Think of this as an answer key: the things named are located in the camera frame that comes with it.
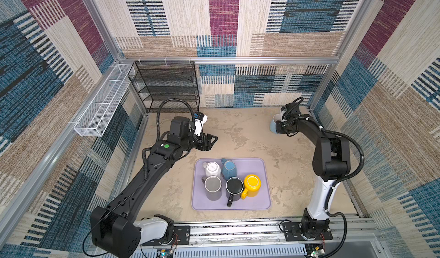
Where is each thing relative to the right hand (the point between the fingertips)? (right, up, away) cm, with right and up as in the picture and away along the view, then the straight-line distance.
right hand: (281, 130), depth 101 cm
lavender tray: (-22, -20, -6) cm, 30 cm away
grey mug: (-38, -24, -24) cm, 51 cm away
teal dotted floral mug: (-31, -18, -18) cm, 40 cm away
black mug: (-29, -24, -23) cm, 44 cm away
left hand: (-39, -2, -24) cm, 46 cm away
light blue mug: (-6, +3, -2) cm, 7 cm away
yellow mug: (-21, -23, -23) cm, 39 cm away
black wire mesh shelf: (-75, +30, +7) cm, 81 cm away
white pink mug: (-39, -17, -19) cm, 47 cm away
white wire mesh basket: (-87, +4, -31) cm, 92 cm away
